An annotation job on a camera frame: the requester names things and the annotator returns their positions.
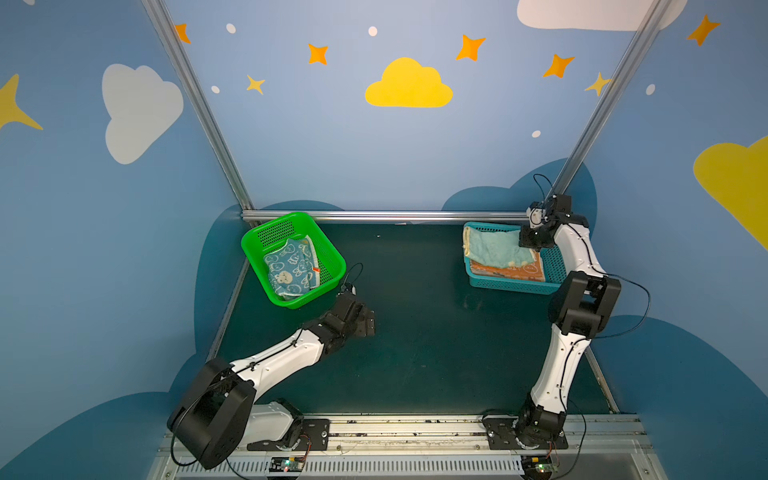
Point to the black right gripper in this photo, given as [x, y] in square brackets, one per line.
[537, 238]

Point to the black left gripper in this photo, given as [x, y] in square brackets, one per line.
[365, 321]

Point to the orange bunny print towel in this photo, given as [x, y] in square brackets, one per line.
[529, 272]

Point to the teal yellow patterned towel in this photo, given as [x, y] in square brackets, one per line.
[496, 249]

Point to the blue bunny print towel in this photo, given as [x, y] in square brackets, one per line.
[293, 269]

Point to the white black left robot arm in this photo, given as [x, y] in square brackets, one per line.
[219, 411]

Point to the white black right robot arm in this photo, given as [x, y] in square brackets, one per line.
[579, 310]

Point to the teal plastic basket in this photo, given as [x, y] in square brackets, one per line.
[550, 259]

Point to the green plastic basket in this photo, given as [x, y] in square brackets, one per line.
[264, 239]

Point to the left controller circuit board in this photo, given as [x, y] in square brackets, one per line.
[286, 465]

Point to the controller circuit board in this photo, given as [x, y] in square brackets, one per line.
[536, 468]
[286, 465]

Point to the right controller circuit board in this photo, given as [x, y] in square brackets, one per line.
[536, 468]

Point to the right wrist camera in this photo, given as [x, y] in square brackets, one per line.
[535, 215]

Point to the right aluminium frame post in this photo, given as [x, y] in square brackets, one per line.
[640, 44]

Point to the aluminium frame post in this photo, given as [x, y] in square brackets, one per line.
[165, 29]
[640, 44]

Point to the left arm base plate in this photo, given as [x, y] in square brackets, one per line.
[312, 434]

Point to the horizontal aluminium frame bar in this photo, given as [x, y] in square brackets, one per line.
[397, 217]

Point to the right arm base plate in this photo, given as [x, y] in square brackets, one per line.
[502, 433]

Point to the aluminium mounting rail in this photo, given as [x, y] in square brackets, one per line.
[435, 447]

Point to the left aluminium frame post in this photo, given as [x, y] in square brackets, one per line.
[165, 29]

